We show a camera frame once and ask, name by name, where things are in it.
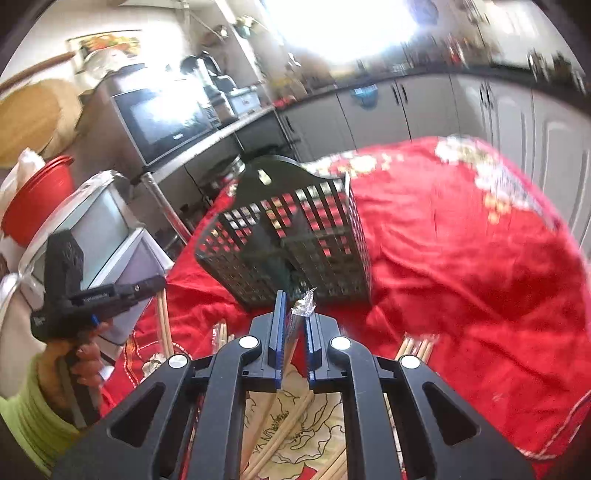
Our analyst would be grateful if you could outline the chopsticks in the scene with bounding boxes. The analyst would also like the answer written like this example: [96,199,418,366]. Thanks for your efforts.
[240,291,315,473]
[394,333,439,364]

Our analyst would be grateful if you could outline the round woven bamboo tray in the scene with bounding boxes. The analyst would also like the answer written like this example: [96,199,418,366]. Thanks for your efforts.
[1,79,82,170]

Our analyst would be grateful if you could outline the black electric kettle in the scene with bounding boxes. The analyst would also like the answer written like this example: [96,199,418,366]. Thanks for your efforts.
[180,52,238,125]

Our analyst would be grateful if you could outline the red plastic basin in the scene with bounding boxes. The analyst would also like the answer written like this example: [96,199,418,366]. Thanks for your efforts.
[1,155,75,248]

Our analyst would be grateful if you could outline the chrome table leg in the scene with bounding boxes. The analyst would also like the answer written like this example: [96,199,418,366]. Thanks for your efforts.
[141,172,191,245]

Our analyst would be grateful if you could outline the silver microwave oven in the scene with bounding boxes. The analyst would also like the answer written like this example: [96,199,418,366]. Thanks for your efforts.
[74,80,217,180]

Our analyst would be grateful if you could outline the left hand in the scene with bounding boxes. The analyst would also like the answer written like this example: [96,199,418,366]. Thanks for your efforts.
[37,320,112,420]

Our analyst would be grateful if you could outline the wrapped chopsticks on table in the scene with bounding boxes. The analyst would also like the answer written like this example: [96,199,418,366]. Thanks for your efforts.
[394,333,439,364]

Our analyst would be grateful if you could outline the black plastic utensil basket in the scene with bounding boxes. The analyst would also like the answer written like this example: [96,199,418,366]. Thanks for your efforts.
[194,156,372,310]

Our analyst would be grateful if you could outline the red floral tablecloth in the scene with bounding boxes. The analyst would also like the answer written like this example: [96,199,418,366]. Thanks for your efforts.
[98,135,591,480]

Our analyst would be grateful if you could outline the white plastic drawer cabinet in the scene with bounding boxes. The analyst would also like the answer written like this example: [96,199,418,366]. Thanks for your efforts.
[1,170,173,360]

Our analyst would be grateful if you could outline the fruit picture on wall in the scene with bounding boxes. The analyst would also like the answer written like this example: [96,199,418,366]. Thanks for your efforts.
[66,29,143,73]

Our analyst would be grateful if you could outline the blue bag on cabinet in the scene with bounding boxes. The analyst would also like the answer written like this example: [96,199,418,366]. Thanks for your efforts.
[349,84,379,110]

